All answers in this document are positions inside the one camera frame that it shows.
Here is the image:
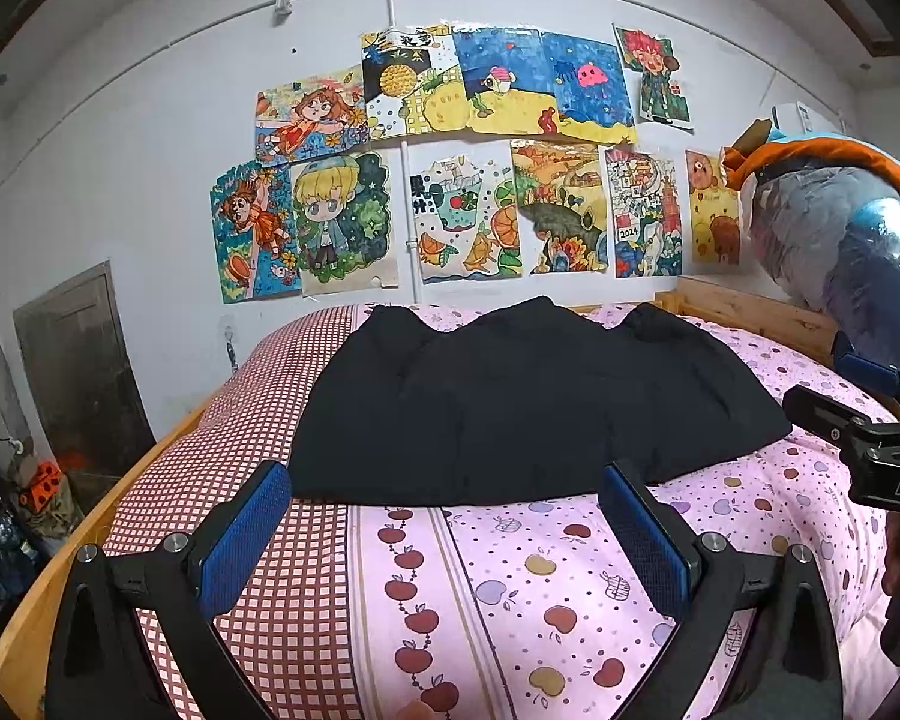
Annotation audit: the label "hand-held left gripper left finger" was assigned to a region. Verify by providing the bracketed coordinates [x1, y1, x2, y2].
[45, 460, 293, 720]

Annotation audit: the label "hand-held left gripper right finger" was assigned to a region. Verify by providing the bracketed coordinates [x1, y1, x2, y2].
[602, 460, 845, 720]

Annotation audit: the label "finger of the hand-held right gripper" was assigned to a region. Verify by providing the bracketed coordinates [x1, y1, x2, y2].
[831, 330, 900, 400]
[782, 385, 875, 455]

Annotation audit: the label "black jacket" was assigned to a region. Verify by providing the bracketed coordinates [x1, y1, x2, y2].
[289, 296, 794, 509]

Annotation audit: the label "pink apple print blanket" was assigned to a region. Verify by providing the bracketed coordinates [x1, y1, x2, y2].
[343, 300, 900, 720]

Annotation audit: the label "plastic-wrapped quilt bundle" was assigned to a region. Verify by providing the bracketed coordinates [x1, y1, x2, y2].
[723, 118, 900, 377]

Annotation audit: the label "orange toy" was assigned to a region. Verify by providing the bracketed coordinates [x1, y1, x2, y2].
[17, 460, 66, 512]

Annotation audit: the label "bear poster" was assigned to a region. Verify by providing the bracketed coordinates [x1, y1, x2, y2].
[684, 149, 743, 266]

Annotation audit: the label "grey metal door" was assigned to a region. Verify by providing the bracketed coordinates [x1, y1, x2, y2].
[13, 260, 158, 494]

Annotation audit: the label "white air conditioner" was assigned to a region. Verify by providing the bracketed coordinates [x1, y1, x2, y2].
[770, 100, 827, 130]

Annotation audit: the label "city and horse poster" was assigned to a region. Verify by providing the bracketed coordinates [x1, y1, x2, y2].
[604, 148, 684, 280]

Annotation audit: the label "blue orange-haired girl poster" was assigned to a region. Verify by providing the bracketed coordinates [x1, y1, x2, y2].
[209, 160, 302, 305]

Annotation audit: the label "blond boy poster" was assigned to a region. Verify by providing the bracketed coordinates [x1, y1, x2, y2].
[290, 149, 401, 299]

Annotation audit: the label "landscape field poster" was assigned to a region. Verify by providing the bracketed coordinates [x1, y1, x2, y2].
[510, 138, 613, 275]

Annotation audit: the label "red-haired figure poster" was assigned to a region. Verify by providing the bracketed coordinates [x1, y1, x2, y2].
[613, 23, 693, 128]

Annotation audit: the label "fruit drink poster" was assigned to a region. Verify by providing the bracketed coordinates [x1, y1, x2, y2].
[409, 153, 526, 284]

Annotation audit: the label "pink jellyfish poster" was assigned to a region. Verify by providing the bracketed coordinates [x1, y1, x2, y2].
[542, 31, 638, 145]

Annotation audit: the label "flying orange-haired girl poster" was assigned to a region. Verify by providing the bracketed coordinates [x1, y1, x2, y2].
[253, 71, 370, 167]

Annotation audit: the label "fish and beach poster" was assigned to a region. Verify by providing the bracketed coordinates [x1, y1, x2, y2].
[450, 28, 557, 137]

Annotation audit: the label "pineapple poster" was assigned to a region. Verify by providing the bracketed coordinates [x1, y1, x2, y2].
[361, 28, 462, 140]

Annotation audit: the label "wooden bed frame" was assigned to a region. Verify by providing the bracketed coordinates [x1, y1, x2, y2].
[0, 275, 842, 720]

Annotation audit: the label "colourful drawings on wall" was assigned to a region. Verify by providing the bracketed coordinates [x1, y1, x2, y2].
[157, 0, 856, 303]

